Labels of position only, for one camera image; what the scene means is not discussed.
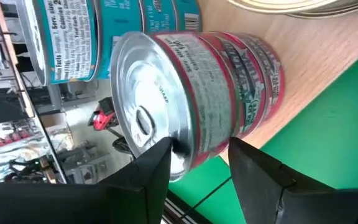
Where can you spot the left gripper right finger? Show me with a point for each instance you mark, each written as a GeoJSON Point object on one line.
{"type": "Point", "coordinates": [291, 205]}

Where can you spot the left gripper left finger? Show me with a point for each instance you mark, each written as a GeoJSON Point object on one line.
{"type": "Point", "coordinates": [73, 205]}

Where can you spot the blue red label can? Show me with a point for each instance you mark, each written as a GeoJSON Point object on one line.
{"type": "Point", "coordinates": [291, 4]}

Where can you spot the red black floor machine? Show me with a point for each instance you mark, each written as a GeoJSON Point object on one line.
{"type": "Point", "coordinates": [102, 119]}

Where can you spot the wooden edged workbench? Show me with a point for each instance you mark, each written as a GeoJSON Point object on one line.
{"type": "Point", "coordinates": [5, 34]}

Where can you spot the wooden shelf black metal frame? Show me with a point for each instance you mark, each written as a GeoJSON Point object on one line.
{"type": "Point", "coordinates": [306, 62]}

